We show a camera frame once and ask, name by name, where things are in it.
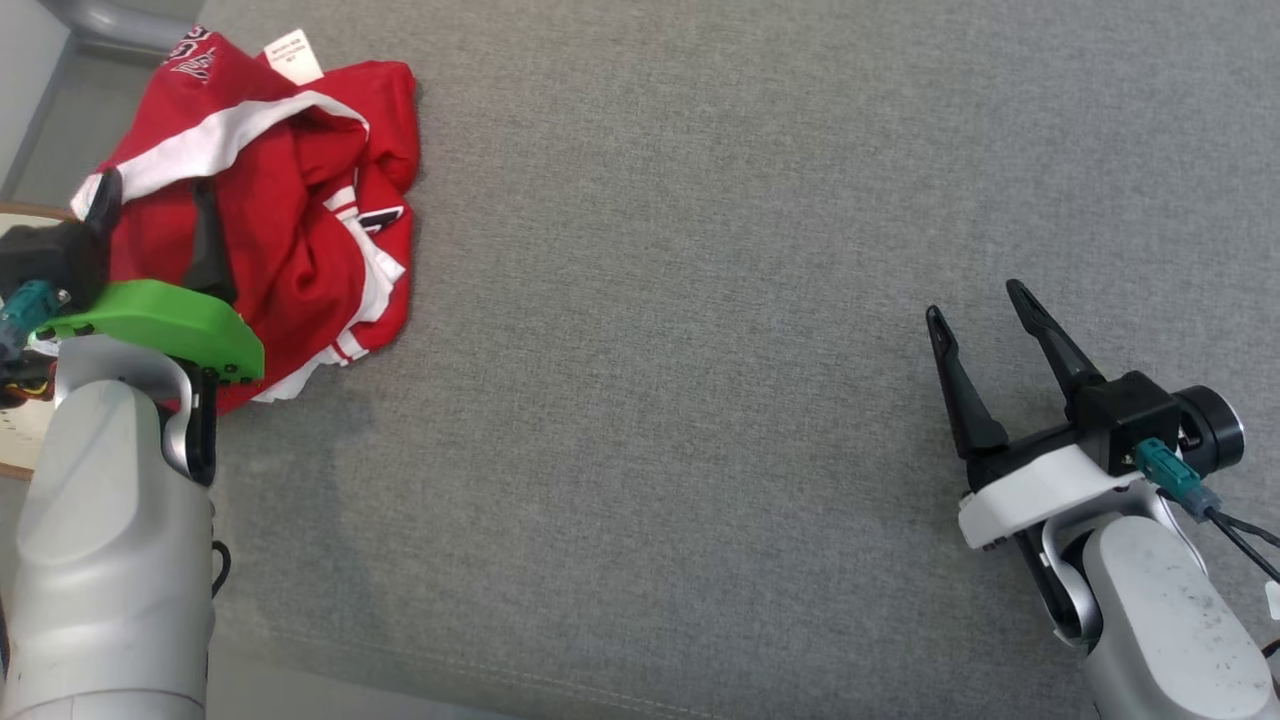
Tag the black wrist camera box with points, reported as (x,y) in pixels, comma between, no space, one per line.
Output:
(55,260)
(1130,415)

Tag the grey bent tube metal frame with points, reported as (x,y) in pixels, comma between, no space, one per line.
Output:
(110,20)

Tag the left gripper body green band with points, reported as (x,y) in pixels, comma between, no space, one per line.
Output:
(150,315)

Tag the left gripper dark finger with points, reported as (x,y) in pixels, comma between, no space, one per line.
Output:
(210,250)
(104,200)

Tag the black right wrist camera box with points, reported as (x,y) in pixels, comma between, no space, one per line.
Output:
(1130,415)

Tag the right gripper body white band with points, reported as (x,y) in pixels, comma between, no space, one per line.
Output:
(1040,490)

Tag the red and white jersey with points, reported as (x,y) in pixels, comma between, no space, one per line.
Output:
(385,120)

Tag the grey fabric sofa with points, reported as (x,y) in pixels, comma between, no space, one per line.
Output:
(700,300)

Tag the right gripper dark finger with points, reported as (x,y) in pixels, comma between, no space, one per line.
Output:
(1055,340)
(965,400)

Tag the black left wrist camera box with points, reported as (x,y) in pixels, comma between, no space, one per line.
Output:
(55,260)

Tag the beige perforated chair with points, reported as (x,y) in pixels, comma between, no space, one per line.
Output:
(15,445)

